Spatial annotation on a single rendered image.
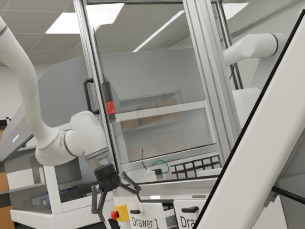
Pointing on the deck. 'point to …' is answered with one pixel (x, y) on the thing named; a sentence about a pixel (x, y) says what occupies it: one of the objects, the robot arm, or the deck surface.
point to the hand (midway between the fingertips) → (124, 217)
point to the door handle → (88, 96)
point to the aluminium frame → (151, 188)
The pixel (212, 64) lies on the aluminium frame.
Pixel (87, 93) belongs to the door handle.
